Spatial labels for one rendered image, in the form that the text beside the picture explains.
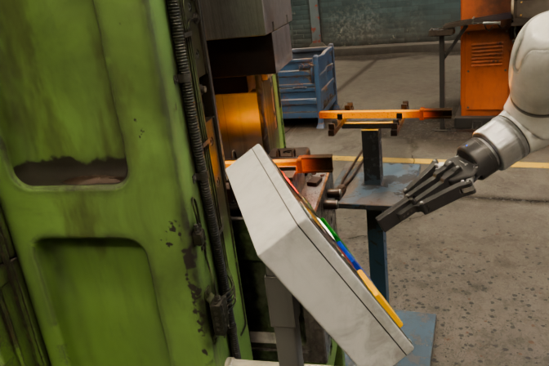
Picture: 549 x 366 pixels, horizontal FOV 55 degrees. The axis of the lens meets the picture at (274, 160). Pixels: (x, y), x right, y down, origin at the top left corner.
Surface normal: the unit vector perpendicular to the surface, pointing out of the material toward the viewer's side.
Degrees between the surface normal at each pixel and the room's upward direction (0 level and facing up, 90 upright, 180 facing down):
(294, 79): 89
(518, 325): 0
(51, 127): 89
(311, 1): 90
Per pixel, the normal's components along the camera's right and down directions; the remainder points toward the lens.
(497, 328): -0.11, -0.94
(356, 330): 0.21, 0.30
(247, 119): -0.22, 0.35
